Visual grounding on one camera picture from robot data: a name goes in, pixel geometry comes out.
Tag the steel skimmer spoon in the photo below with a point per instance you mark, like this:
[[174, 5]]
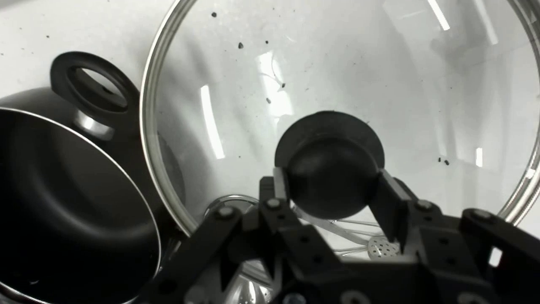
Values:
[[383, 246]]

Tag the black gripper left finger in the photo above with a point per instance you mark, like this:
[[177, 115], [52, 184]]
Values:
[[280, 224]]

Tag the black cooking pot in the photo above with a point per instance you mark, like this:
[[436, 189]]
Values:
[[61, 196]]

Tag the white plastic tray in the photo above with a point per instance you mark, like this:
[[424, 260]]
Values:
[[34, 34]]

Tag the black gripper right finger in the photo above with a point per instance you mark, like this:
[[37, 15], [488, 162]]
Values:
[[449, 236]]

